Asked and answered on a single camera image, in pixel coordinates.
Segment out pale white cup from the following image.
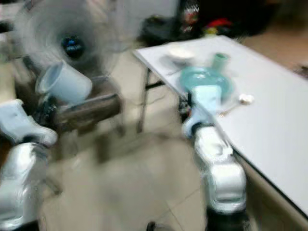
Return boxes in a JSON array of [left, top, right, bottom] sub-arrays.
[[35, 62, 93, 105]]

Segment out green plate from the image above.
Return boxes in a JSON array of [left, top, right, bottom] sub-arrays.
[[179, 66, 234, 104]]

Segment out black table leg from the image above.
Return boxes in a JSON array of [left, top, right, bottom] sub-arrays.
[[136, 65, 157, 134]]

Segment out thin pale utensil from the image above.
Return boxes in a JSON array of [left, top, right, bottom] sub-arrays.
[[219, 103, 242, 117]]

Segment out brown stool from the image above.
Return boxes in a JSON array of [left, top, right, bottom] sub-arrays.
[[12, 55, 122, 134]]

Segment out white deep bowl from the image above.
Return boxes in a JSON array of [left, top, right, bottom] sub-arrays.
[[166, 44, 195, 65]]

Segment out green mug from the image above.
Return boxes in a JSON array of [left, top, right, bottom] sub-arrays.
[[211, 52, 231, 72]]

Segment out small white object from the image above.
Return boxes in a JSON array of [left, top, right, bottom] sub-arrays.
[[240, 93, 255, 105]]

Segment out grey standing fan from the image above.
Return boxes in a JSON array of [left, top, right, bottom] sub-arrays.
[[12, 0, 128, 85]]

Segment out black round side table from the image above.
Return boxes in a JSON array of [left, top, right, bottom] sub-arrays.
[[139, 17, 181, 47]]

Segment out yellow toy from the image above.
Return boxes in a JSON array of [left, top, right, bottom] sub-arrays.
[[203, 27, 219, 38]]

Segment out red dark snack packet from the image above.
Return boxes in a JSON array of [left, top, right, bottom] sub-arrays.
[[179, 0, 203, 37]]

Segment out red toy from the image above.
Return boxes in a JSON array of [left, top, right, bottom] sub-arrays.
[[206, 18, 233, 28]]

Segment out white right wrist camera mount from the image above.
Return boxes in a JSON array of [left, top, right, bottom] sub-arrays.
[[184, 87, 223, 135]]

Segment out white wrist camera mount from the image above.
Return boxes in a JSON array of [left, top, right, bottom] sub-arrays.
[[0, 100, 58, 147], [184, 87, 223, 135]]

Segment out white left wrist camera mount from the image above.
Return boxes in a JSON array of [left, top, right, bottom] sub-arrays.
[[0, 100, 58, 147]]

